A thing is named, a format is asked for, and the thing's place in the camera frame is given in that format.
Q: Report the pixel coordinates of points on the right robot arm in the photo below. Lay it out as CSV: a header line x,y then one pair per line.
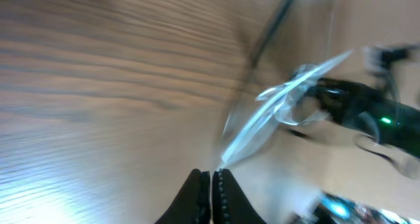
x,y
362,108

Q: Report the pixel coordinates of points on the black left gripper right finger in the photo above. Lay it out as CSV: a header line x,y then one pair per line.
x,y
229,203

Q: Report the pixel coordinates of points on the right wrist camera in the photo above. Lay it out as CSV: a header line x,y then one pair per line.
x,y
381,59

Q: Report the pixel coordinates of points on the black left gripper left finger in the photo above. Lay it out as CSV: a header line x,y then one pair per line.
x,y
191,205

